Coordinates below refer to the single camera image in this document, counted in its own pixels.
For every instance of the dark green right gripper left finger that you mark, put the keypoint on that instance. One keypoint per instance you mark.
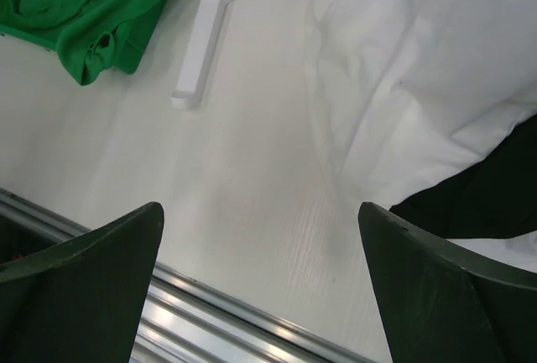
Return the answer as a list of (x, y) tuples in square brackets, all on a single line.
[(79, 300)]

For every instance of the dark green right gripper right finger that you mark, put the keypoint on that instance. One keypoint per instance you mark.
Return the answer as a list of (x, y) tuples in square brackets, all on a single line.
[(440, 302)]

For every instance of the green tank top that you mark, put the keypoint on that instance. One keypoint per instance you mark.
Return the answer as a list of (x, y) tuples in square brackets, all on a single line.
[(88, 36)]

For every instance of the black tank top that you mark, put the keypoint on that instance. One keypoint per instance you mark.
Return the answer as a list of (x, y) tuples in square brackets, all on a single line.
[(495, 198)]

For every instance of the white tank top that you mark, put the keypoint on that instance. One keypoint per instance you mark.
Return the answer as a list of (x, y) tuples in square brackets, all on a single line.
[(405, 94)]

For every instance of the white clothes rack foot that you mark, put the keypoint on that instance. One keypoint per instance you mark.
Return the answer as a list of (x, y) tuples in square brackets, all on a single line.
[(199, 54)]

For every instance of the aluminium table edge rail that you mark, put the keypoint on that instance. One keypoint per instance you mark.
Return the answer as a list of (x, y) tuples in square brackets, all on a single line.
[(183, 320)]

